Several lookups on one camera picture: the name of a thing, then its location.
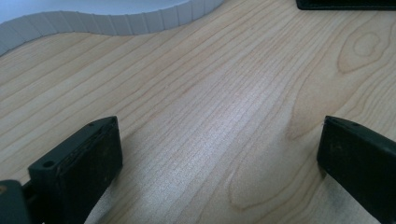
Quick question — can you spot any black leather wallet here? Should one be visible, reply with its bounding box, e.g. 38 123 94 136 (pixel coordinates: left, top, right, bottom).
295 0 396 11

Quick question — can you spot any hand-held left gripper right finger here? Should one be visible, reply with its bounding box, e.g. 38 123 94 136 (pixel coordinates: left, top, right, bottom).
317 115 396 224

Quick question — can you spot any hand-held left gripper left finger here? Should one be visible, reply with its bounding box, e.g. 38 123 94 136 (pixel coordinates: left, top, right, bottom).
27 116 123 224

